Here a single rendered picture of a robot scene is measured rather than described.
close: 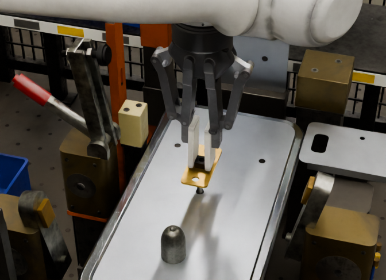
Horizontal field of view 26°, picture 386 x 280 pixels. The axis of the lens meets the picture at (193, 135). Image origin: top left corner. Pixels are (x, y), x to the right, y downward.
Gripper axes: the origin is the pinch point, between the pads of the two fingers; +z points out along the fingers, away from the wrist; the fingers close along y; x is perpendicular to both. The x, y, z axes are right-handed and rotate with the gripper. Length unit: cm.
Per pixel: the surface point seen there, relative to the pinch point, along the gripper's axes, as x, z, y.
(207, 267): -13.6, 8.8, 4.6
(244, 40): 26.6, 0.1, -0.4
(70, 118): -0.8, -0.9, -18.5
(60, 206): 20, 39, -33
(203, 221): -5.7, 8.8, 1.9
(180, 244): -13.5, 5.6, 1.1
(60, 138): 39, 39, -41
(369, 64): 34.3, 5.9, 19.1
